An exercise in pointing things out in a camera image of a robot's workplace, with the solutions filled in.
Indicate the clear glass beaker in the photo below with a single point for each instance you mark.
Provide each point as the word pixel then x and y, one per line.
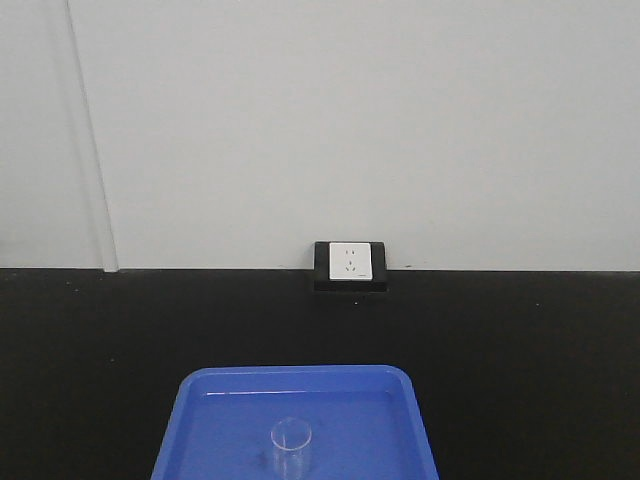
pixel 291 440

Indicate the blue plastic tray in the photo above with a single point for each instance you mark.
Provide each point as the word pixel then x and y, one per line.
pixel 365 419

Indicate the black socket mounting box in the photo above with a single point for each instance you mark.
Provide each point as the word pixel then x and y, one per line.
pixel 322 283

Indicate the white wall power socket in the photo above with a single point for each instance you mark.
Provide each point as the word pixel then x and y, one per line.
pixel 350 261

